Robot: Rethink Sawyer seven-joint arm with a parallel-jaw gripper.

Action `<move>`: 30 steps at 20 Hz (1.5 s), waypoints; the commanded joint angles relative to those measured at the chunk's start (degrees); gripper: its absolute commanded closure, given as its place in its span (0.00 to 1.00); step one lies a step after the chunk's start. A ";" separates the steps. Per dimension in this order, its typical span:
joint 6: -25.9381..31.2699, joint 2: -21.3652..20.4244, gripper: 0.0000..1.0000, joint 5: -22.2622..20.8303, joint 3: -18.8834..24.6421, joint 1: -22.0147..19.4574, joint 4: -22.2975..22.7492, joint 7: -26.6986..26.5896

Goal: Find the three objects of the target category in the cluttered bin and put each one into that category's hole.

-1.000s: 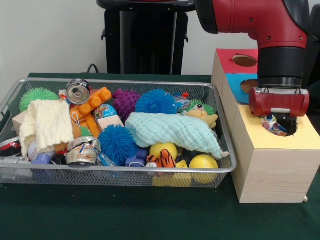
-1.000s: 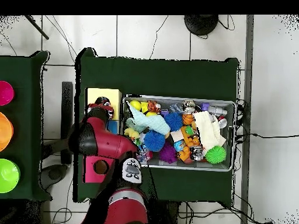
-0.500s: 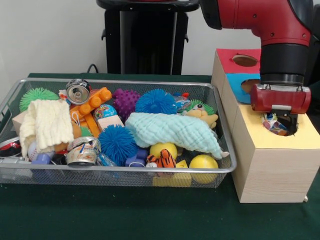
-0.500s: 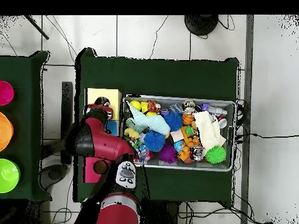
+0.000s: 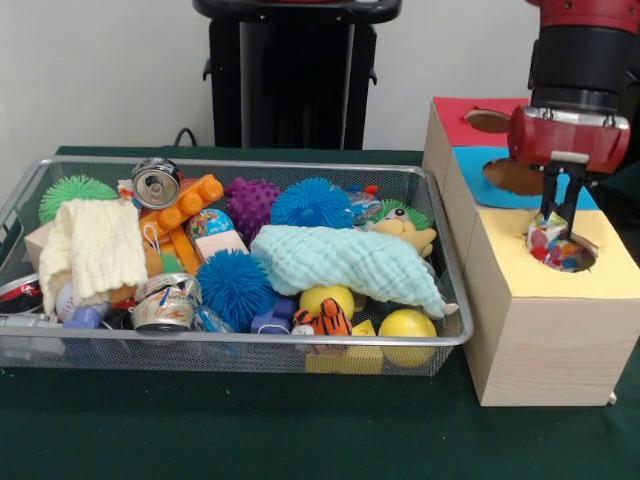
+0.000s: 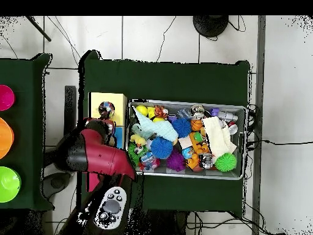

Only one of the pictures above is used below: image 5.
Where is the cream waffle cloth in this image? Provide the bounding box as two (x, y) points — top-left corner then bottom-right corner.
(38, 198), (149, 315)

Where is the shallow clear mesh bin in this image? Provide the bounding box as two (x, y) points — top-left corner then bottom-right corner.
(0, 154), (475, 379)

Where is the colourful dotted cloth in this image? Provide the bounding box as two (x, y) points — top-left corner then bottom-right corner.
(527, 209), (599, 274)

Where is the green spiky rubber ball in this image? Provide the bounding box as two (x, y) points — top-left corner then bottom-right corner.
(38, 174), (121, 225)

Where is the yellow smooth ball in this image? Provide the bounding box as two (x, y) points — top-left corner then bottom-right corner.
(378, 308), (439, 370)

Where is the light blue waffle cloth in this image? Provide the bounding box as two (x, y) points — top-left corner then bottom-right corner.
(251, 224), (461, 320)

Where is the globe print ball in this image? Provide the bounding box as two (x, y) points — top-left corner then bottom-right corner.
(187, 208), (235, 242)

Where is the orange tiger plush toy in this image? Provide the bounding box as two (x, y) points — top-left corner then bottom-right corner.
(293, 298), (358, 337)

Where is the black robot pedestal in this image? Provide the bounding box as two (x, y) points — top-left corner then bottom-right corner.
(192, 0), (404, 150)

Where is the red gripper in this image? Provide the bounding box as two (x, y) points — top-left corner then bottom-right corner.
(507, 104), (632, 240)

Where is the purple knobbly ball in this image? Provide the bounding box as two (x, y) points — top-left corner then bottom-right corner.
(224, 176), (282, 242)

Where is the blue spiky rubber ball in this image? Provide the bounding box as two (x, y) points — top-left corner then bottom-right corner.
(196, 248), (278, 334)
(269, 177), (355, 230)

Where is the silver drink can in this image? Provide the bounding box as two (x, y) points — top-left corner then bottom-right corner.
(131, 157), (184, 210)

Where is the wooden box with three holes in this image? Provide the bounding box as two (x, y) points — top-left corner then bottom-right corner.
(422, 96), (640, 407)

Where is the orange plastic building block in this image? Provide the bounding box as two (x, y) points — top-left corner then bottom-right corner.
(139, 173), (225, 236)

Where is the green spiky monster toy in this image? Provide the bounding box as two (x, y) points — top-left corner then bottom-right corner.
(369, 198), (432, 232)

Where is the dark green table cloth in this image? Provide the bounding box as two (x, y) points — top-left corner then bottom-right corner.
(0, 144), (640, 480)
(597, 169), (640, 241)

